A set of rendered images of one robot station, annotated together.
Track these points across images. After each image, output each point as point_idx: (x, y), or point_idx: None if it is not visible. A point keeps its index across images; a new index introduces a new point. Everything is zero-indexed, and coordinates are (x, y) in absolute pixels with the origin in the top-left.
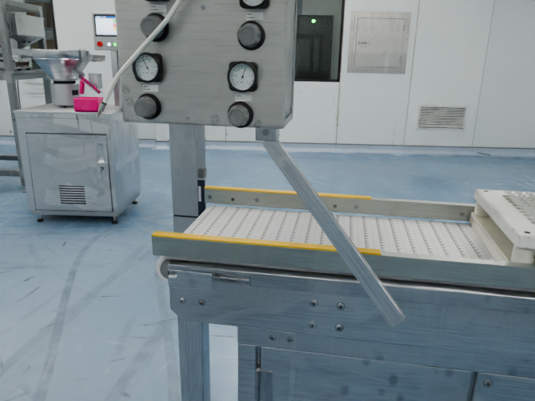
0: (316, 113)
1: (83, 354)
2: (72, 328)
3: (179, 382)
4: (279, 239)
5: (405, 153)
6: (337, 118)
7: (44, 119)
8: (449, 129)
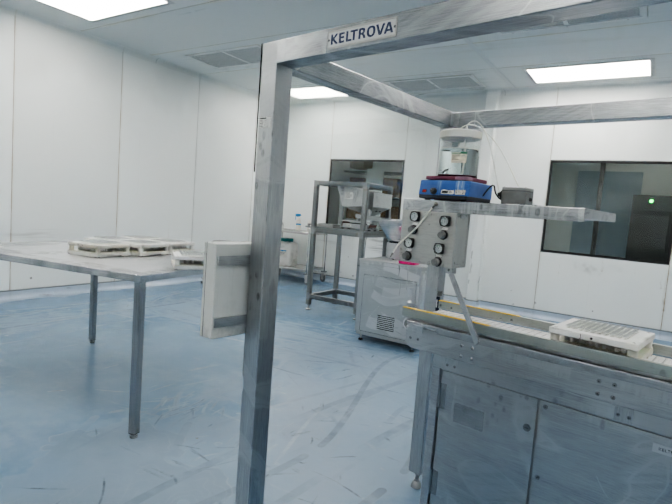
0: (638, 294)
1: (369, 414)
2: (365, 400)
3: None
4: None
5: None
6: (664, 302)
7: (378, 266)
8: None
